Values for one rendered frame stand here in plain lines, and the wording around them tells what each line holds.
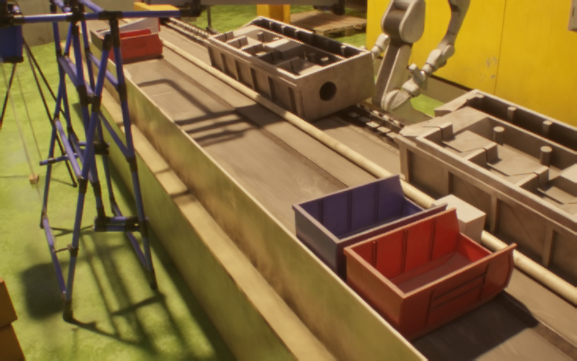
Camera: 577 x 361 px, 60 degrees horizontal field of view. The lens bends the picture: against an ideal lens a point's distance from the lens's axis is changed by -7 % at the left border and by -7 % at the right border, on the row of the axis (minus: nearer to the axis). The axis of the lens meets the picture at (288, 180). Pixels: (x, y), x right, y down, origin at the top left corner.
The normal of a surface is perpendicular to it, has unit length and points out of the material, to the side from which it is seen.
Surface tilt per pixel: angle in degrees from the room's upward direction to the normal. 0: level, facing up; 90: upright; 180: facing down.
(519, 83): 90
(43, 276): 0
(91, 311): 0
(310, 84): 90
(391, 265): 88
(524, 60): 90
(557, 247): 100
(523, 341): 0
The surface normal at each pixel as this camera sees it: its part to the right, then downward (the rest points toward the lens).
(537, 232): -0.86, 0.38
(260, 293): -0.01, -0.89
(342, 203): 0.49, 0.36
